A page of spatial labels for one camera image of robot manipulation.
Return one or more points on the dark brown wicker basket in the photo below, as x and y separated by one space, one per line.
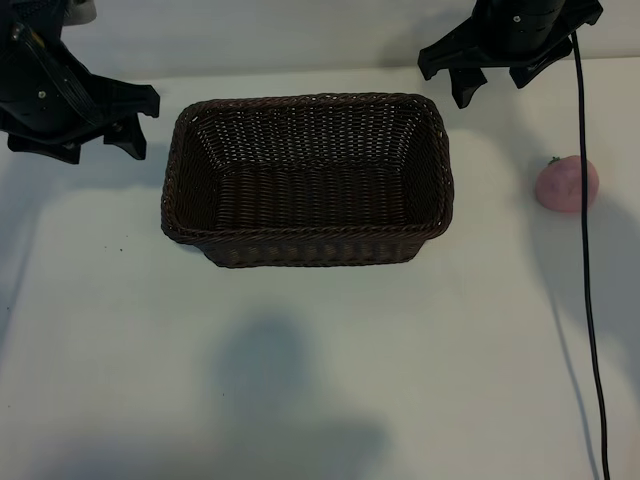
310 200

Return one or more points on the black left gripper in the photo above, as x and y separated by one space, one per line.
30 100

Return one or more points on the pink peach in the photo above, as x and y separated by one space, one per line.
557 185

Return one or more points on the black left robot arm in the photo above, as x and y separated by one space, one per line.
25 10

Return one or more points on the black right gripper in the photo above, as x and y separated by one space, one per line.
525 30

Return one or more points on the grey rounded object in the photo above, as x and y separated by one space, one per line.
80 10

